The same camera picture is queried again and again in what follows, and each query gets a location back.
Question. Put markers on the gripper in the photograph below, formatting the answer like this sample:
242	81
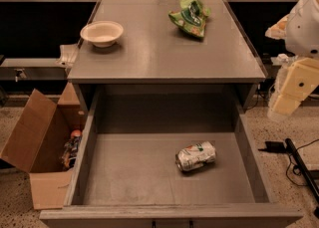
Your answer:
303	31

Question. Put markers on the crushed 7up soda can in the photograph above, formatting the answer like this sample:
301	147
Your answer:
195	156

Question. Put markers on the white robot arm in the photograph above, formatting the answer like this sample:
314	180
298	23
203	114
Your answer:
300	32

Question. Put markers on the grey counter cabinet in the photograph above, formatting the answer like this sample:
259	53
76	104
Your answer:
154	51

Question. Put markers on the open grey top drawer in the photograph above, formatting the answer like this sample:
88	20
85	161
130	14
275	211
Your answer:
126	176

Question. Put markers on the white cloth beside counter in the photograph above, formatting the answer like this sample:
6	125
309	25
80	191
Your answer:
68	55

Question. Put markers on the black power adapter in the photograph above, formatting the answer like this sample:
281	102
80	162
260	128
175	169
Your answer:
274	147

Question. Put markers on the black floor stand bar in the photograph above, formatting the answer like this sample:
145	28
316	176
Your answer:
310	176

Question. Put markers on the green chip bag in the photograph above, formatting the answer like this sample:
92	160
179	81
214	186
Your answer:
191	18

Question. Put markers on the white paper bowl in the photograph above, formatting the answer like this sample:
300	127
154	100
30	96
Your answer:
102	34

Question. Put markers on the bottles inside cardboard box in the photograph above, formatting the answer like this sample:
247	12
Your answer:
71	148

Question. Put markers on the open cardboard box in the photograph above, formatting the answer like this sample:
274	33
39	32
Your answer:
37	145

